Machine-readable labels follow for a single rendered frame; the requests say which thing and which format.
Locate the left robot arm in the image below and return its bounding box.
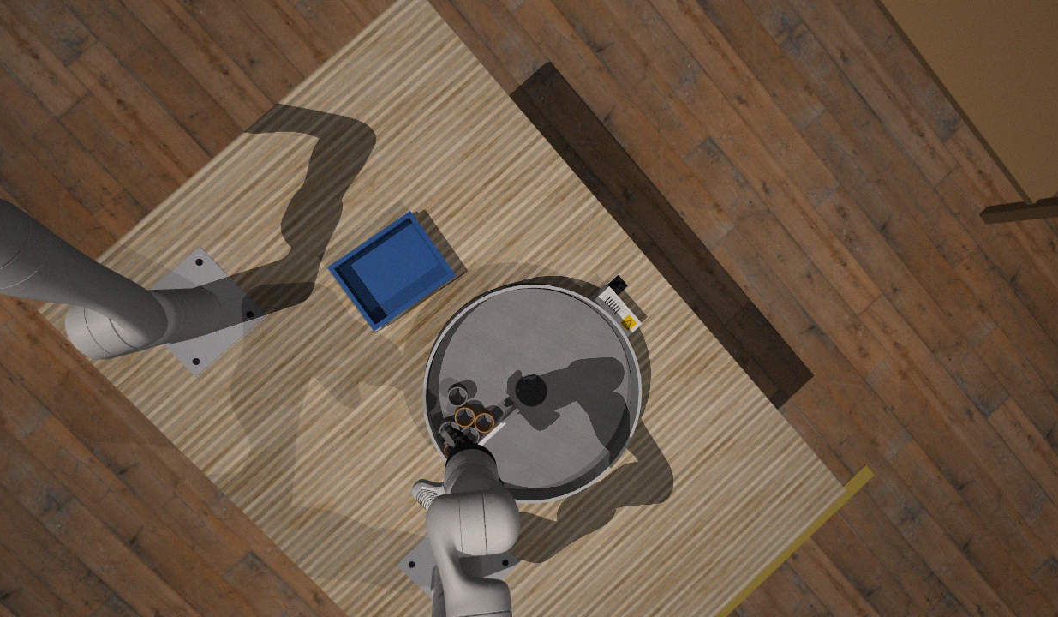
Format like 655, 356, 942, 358
0, 198, 223, 360

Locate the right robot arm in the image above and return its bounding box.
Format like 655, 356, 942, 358
411, 449, 521, 617

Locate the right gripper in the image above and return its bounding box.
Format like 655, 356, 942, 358
437, 425, 496, 467

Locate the blue open crate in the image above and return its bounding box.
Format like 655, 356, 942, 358
327, 211, 455, 331

